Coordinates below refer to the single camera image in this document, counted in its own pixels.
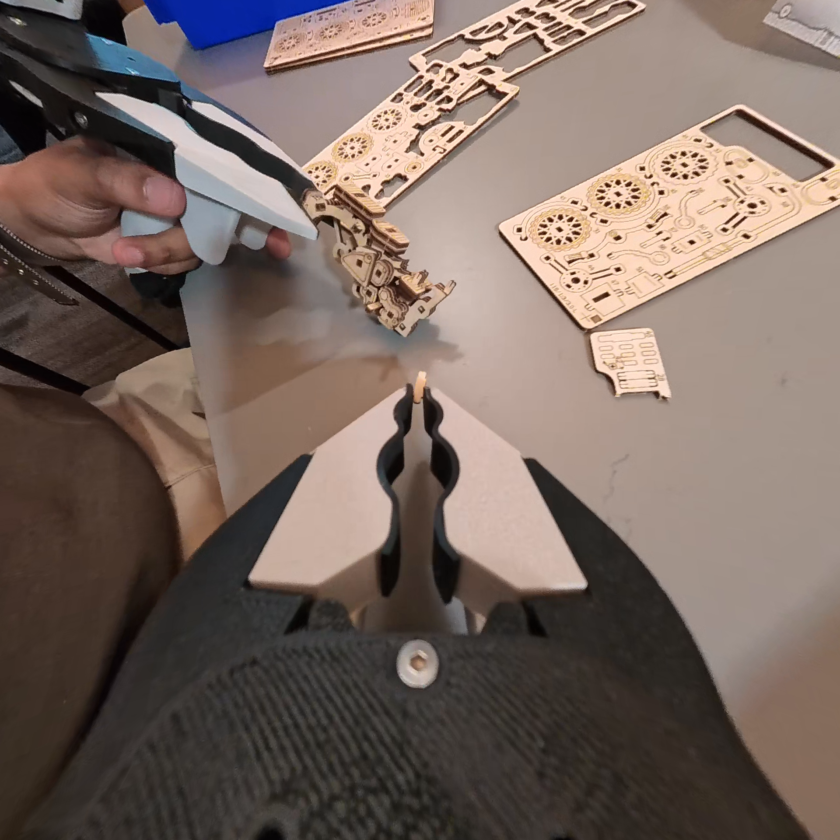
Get stacked wooden parts sheets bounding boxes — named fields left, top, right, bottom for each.
left=264, top=0, right=435, bottom=72

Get person's olive shirt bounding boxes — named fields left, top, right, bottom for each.
left=0, top=384, right=181, bottom=840

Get grey perforated wrist strap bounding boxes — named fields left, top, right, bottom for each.
left=0, top=220, right=81, bottom=308

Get person's beige trousers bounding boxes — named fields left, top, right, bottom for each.
left=85, top=348, right=227, bottom=559

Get blue plastic bin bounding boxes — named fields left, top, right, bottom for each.
left=144, top=0, right=355, bottom=51

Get small wooden slotted piece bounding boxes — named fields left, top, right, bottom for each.
left=589, top=328, right=673, bottom=400

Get partly emptied wooden sheet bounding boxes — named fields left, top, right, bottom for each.
left=302, top=59, right=521, bottom=198

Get wooden gear parts sheet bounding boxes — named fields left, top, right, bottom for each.
left=499, top=104, right=840, bottom=331

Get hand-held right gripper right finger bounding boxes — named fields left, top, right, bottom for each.
left=423, top=388, right=587, bottom=632

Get grey desk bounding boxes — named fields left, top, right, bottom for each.
left=121, top=0, right=840, bottom=840

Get person's left hand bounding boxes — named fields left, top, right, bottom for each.
left=0, top=136, right=294, bottom=277

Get empty wooden frame sheet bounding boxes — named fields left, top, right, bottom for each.
left=408, top=0, right=647, bottom=88

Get wooden mechanical model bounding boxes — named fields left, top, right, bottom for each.
left=301, top=184, right=457, bottom=339

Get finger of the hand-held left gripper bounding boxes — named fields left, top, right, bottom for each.
left=97, top=92, right=324, bottom=241
left=184, top=98, right=311, bottom=194

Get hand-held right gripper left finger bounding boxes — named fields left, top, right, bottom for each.
left=248, top=387, right=422, bottom=631

